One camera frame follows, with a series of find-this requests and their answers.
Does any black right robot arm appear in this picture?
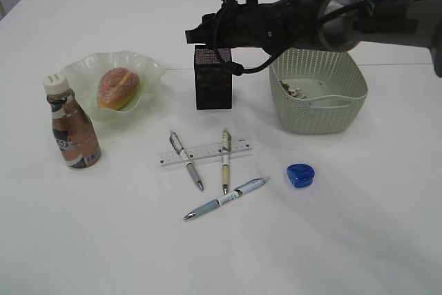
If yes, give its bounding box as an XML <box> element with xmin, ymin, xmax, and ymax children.
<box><xmin>185</xmin><ymin>0</ymin><xmax>441</xmax><ymax>76</ymax></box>

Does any grey grip pen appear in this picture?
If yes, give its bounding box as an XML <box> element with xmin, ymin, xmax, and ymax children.
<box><xmin>169</xmin><ymin>131</ymin><xmax>204</xmax><ymax>191</ymax></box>

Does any green white pen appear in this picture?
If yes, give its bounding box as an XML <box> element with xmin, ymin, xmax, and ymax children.
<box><xmin>222</xmin><ymin>128</ymin><xmax>231</xmax><ymax>194</ymax></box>

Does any blue grey pen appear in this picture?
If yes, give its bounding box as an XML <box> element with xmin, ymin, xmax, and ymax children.
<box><xmin>183</xmin><ymin>177</ymin><xmax>270</xmax><ymax>220</ymax></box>

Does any green plastic woven basket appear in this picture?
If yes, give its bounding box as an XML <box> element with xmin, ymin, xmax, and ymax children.
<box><xmin>269</xmin><ymin>48</ymin><xmax>368</xmax><ymax>135</ymax></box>

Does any sugared bread roll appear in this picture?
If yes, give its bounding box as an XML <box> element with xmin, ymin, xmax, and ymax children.
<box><xmin>97</xmin><ymin>67</ymin><xmax>140</xmax><ymax>111</ymax></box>

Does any wavy green glass plate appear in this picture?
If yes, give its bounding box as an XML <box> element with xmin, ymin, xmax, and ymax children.
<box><xmin>61</xmin><ymin>50</ymin><xmax>165</xmax><ymax>122</ymax></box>

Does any clear plastic ruler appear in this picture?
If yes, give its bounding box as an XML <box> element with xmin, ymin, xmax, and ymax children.
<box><xmin>158</xmin><ymin>139</ymin><xmax>253</xmax><ymax>167</ymax></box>

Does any black square pen holder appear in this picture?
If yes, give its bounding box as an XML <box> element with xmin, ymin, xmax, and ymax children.
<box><xmin>194</xmin><ymin>45</ymin><xmax>233</xmax><ymax>110</ymax></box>

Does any brown coffee drink bottle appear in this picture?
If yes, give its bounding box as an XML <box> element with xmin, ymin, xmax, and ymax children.
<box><xmin>43</xmin><ymin>73</ymin><xmax>101</xmax><ymax>169</ymax></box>

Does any blue pencil sharpener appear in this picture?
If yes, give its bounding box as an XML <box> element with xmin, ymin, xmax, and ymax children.
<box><xmin>287</xmin><ymin>163</ymin><xmax>316</xmax><ymax>189</ymax></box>

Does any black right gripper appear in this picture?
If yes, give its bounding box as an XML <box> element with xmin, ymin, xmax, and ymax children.
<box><xmin>185</xmin><ymin>3</ymin><xmax>287</xmax><ymax>48</ymax></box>

